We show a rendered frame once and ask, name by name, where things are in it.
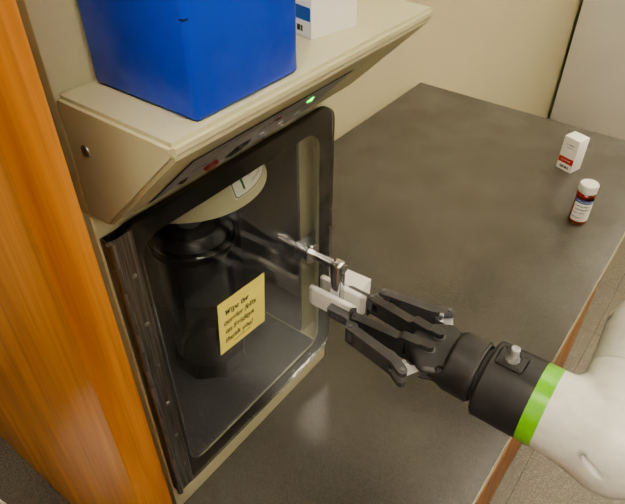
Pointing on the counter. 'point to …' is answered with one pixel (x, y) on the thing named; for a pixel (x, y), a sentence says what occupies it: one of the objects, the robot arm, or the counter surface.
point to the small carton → (324, 17)
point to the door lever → (330, 269)
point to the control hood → (139, 188)
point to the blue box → (190, 49)
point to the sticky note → (241, 313)
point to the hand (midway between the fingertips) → (337, 299)
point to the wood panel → (46, 295)
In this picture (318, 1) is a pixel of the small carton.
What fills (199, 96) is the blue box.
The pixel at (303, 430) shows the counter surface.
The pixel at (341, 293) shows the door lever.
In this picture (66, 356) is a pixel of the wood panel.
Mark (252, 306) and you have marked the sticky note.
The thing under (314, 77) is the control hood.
